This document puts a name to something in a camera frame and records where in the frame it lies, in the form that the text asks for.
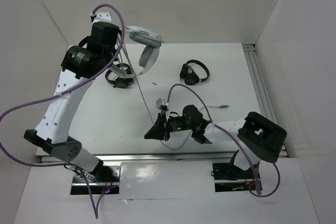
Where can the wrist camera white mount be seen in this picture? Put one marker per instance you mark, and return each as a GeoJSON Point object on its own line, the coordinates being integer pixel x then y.
{"type": "Point", "coordinates": [162, 104]}
{"type": "Point", "coordinates": [101, 17]}

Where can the black headphones left side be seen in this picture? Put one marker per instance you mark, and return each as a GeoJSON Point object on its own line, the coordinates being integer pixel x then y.
{"type": "Point", "coordinates": [120, 76]}

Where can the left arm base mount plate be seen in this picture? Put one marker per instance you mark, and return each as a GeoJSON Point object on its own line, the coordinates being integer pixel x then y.
{"type": "Point", "coordinates": [108, 185]}

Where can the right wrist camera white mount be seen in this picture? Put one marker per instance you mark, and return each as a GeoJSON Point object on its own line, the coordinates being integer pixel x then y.
{"type": "Point", "coordinates": [162, 104]}

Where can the black headphones right side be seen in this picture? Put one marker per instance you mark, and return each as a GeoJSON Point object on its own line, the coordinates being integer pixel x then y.
{"type": "Point", "coordinates": [188, 74]}

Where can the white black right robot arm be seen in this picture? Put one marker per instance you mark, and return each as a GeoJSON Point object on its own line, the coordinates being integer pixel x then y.
{"type": "Point", "coordinates": [259, 139]}

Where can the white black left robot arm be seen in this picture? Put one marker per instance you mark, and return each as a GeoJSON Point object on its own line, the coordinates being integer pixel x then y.
{"type": "Point", "coordinates": [79, 65]}

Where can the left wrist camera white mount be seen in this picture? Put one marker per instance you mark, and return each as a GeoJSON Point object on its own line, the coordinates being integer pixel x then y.
{"type": "Point", "coordinates": [101, 17]}

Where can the black headphones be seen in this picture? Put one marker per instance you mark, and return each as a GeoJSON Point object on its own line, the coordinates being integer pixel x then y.
{"type": "Point", "coordinates": [188, 74]}
{"type": "Point", "coordinates": [120, 76]}

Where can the aluminium rail at right wall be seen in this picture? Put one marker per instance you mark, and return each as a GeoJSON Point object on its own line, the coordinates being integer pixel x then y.
{"type": "Point", "coordinates": [263, 98]}

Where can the aluminium rail at table front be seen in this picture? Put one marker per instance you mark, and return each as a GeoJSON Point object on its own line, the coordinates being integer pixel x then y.
{"type": "Point", "coordinates": [161, 157]}

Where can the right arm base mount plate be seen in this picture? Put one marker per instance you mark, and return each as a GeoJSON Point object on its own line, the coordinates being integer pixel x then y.
{"type": "Point", "coordinates": [228, 178]}

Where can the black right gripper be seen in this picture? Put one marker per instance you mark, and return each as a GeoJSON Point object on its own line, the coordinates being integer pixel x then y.
{"type": "Point", "coordinates": [160, 128]}

